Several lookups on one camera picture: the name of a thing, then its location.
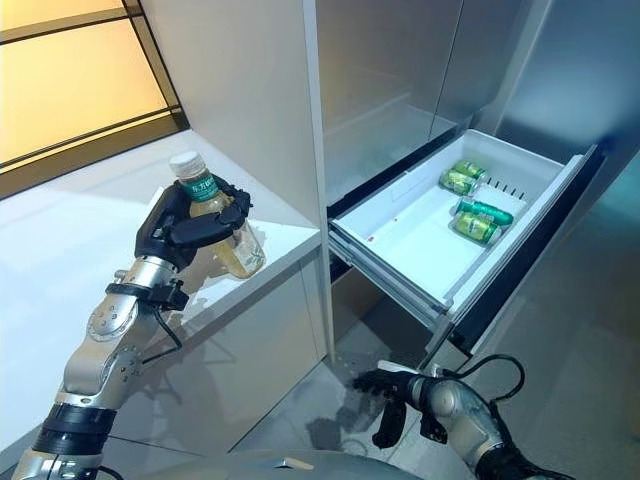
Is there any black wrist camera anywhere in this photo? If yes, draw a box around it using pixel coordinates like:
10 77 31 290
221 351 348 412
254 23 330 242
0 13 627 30
104 279 190 311
419 413 450 445

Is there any white fridge drawer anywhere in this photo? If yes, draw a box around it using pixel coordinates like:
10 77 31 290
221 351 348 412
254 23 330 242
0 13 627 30
327 128 609 356

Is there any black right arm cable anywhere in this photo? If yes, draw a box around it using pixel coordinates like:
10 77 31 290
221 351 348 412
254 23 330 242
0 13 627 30
439 353 527 406

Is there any grey robot torso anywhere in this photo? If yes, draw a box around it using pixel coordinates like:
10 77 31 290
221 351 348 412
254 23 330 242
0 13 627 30
99 447 416 480

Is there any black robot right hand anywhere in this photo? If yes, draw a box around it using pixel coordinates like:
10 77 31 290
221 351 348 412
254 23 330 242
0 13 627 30
352 362 416 449

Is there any orange window black frame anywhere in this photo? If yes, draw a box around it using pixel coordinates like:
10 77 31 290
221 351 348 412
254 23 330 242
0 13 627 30
0 0 191 201

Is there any yellow tea bottle white cap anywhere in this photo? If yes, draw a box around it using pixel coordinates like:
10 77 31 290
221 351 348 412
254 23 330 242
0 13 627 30
168 152 266 279

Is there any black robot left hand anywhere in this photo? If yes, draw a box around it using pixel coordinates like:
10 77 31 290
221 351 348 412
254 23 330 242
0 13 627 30
134 174 254 274

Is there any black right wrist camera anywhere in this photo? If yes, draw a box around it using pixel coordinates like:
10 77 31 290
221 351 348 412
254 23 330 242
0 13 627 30
419 413 450 445

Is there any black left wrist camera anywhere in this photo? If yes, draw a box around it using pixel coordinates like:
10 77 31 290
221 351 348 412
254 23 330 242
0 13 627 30
104 279 190 311

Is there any stainless steel fridge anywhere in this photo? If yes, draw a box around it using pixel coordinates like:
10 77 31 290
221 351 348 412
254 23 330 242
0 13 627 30
314 0 546 371

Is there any tall white cabinet panel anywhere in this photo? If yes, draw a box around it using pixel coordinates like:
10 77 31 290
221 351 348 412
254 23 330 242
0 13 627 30
139 0 336 361

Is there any white counter cabinet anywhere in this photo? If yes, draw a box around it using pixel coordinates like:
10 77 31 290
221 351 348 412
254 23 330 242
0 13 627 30
0 127 329 480

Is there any grey side cabinet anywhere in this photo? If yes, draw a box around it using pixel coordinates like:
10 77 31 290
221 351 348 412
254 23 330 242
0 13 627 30
489 0 640 161

